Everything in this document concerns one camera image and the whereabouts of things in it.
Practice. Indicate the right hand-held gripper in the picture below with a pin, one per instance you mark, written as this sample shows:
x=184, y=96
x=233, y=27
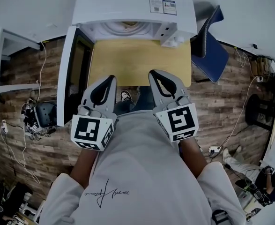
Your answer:
x=181, y=121

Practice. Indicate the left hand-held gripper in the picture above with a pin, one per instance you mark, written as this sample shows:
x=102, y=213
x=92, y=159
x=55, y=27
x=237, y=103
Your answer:
x=88, y=130

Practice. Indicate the yellow plastic tray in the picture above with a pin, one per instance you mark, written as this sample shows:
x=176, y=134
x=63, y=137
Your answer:
x=129, y=24

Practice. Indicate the white microwave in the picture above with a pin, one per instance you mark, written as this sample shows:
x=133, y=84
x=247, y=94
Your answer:
x=132, y=6

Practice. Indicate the person's right forearm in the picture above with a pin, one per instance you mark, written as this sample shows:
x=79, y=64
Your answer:
x=193, y=158

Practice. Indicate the person's left forearm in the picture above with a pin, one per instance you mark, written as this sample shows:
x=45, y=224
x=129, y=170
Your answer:
x=83, y=167

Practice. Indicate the person's blue jeans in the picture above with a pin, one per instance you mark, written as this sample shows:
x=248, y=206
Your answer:
x=144, y=99

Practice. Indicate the black and white sneaker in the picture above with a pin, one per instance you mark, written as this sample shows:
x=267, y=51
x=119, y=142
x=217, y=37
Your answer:
x=126, y=95

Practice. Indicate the blue chair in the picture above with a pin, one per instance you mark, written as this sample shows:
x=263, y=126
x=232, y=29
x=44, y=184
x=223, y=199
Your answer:
x=210, y=55

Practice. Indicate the pile of black tracker devices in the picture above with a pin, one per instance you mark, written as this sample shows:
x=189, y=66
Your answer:
x=29, y=107

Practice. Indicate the white power strip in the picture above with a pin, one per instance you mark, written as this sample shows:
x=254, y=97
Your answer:
x=214, y=148
x=4, y=126

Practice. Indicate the person's white t-shirt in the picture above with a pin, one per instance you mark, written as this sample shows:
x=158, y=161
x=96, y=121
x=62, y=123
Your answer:
x=142, y=172

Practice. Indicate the black stool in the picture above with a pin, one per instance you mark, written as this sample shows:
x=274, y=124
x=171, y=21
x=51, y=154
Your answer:
x=256, y=109

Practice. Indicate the black office chair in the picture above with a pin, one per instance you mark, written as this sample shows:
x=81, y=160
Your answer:
x=17, y=196

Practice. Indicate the black belt pack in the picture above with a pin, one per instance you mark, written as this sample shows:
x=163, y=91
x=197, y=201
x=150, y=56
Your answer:
x=219, y=218

